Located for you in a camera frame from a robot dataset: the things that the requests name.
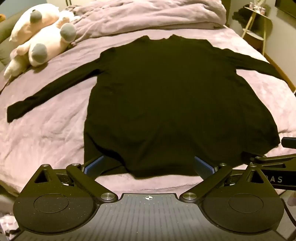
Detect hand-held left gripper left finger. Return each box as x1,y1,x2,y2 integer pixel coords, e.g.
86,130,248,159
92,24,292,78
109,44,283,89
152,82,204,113
20,156,118,203

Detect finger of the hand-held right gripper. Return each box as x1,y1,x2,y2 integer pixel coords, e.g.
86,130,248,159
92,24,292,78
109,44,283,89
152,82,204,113
241,151,296,169
280,137,296,149

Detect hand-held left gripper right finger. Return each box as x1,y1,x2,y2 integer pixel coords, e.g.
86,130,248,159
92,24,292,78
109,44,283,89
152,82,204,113
180,156,278,203

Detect black long-sleeve sweater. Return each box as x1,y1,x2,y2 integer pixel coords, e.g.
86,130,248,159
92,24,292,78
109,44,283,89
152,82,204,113
6,34,289,178

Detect patterned cloth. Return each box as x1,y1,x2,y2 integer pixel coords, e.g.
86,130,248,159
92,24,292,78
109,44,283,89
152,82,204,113
0,212,21,238

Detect wooden side table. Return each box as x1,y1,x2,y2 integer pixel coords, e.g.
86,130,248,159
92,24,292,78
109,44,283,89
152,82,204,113
240,4,274,56

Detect white plush toy grey paws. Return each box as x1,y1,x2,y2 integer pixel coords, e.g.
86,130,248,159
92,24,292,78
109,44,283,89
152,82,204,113
3,11,77,77
9,3,61,42

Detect green cushion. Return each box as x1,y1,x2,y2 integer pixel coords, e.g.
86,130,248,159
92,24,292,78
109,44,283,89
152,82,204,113
0,15,26,66

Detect crumpled purple duvet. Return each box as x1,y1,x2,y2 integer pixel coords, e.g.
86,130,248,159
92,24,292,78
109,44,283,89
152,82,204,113
66,0,227,39

